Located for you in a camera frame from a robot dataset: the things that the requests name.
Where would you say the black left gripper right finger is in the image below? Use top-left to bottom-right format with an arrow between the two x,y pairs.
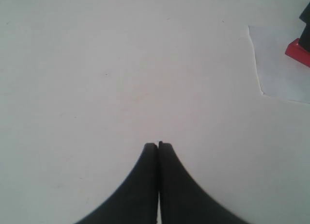
158,142 -> 246,224

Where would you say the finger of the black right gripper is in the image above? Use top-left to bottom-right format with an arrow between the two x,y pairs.
299,3 -> 310,48

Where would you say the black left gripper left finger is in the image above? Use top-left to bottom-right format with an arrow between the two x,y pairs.
78,143 -> 159,224

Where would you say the red plastic stamp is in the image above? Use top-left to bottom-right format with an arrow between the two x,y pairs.
285,38 -> 310,67

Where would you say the white paper sheet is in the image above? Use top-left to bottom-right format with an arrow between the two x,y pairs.
248,25 -> 310,104

